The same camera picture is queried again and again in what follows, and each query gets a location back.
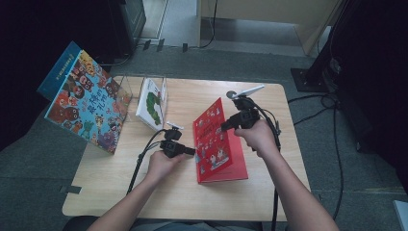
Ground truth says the white caterpillar picture book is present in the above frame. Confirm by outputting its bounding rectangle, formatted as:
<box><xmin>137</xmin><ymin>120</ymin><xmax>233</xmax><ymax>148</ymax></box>
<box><xmin>135</xmin><ymin>77</ymin><xmax>168</xmax><ymax>133</ymax></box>

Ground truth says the person's grey clothing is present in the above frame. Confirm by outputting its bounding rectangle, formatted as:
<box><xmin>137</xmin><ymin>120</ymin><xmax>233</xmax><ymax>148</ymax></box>
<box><xmin>129</xmin><ymin>219</ymin><xmax>264</xmax><ymax>231</ymax></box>

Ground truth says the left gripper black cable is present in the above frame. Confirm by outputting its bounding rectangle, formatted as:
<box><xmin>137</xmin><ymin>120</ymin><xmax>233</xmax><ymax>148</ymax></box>
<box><xmin>126</xmin><ymin>128</ymin><xmax>168</xmax><ymax>195</ymax></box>

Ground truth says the person's left hand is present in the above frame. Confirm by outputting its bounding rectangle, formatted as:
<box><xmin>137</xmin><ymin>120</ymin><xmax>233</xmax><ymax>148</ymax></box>
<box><xmin>144</xmin><ymin>149</ymin><xmax>188</xmax><ymax>187</ymax></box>

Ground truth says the black metal stand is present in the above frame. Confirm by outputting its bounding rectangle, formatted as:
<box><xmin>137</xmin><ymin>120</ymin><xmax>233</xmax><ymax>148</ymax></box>
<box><xmin>290</xmin><ymin>0</ymin><xmax>357</xmax><ymax>94</ymax></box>

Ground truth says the red picture book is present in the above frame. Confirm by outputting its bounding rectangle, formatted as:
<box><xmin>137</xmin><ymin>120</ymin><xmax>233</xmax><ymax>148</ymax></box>
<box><xmin>191</xmin><ymin>97</ymin><xmax>250</xmax><ymax>185</ymax></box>

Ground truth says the dark blue monster picture book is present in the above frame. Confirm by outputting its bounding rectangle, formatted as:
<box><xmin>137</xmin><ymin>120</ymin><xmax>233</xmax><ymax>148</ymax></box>
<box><xmin>36</xmin><ymin>40</ymin><xmax>84</xmax><ymax>102</ymax></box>

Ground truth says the black hanging cable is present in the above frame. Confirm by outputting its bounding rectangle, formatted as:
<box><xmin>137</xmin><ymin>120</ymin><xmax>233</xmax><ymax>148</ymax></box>
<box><xmin>198</xmin><ymin>0</ymin><xmax>219</xmax><ymax>50</ymax></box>

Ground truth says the light wooden cabinet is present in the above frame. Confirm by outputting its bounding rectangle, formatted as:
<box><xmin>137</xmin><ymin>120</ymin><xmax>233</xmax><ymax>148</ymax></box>
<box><xmin>196</xmin><ymin>0</ymin><xmax>342</xmax><ymax>58</ymax></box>

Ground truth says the dark cabinet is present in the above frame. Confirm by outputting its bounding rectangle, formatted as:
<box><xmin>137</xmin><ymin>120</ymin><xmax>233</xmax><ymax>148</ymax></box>
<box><xmin>107</xmin><ymin>0</ymin><xmax>147</xmax><ymax>65</ymax></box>

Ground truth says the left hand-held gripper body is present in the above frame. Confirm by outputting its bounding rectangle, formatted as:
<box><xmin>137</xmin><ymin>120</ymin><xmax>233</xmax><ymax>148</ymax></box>
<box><xmin>159</xmin><ymin>120</ymin><xmax>186</xmax><ymax>159</ymax></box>

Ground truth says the black floor cable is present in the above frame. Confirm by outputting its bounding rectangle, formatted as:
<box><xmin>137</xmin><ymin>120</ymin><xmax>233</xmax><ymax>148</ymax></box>
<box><xmin>324</xmin><ymin>99</ymin><xmax>345</xmax><ymax>231</ymax></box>
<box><xmin>293</xmin><ymin>105</ymin><xmax>338</xmax><ymax>127</ymax></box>

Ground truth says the person's right hand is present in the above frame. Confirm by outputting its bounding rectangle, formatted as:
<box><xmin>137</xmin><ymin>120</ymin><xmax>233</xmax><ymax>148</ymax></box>
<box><xmin>233</xmin><ymin>118</ymin><xmax>281</xmax><ymax>161</ymax></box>

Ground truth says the white flat object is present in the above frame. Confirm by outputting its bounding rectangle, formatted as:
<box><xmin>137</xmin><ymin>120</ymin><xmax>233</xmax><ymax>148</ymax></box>
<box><xmin>392</xmin><ymin>199</ymin><xmax>408</xmax><ymax>231</ymax></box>

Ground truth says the black floor tape strip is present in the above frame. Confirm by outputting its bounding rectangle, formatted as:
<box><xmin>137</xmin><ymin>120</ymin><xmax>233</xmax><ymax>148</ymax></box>
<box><xmin>59</xmin><ymin>185</ymin><xmax>83</xmax><ymax>195</ymax></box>

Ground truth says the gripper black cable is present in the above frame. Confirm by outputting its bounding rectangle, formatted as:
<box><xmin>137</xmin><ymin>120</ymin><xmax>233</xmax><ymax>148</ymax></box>
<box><xmin>244</xmin><ymin>96</ymin><xmax>284</xmax><ymax>231</ymax></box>
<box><xmin>126</xmin><ymin>128</ymin><xmax>168</xmax><ymax>195</ymax></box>

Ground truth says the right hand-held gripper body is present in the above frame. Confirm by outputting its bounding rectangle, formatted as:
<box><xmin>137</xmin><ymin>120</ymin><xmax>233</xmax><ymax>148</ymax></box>
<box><xmin>229</xmin><ymin>84</ymin><xmax>267</xmax><ymax>131</ymax></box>

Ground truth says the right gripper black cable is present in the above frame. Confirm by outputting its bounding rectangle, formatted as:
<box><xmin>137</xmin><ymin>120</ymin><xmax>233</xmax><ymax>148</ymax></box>
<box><xmin>244</xmin><ymin>96</ymin><xmax>284</xmax><ymax>231</ymax></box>

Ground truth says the clear acrylic book rack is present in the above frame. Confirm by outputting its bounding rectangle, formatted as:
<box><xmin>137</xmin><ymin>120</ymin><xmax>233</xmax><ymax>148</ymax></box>
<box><xmin>109</xmin><ymin>74</ymin><xmax>169</xmax><ymax>133</ymax></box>

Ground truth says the light blue animals picture book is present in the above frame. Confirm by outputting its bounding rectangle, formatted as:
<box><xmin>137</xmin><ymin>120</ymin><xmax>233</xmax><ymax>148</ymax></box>
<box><xmin>43</xmin><ymin>49</ymin><xmax>133</xmax><ymax>155</ymax></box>

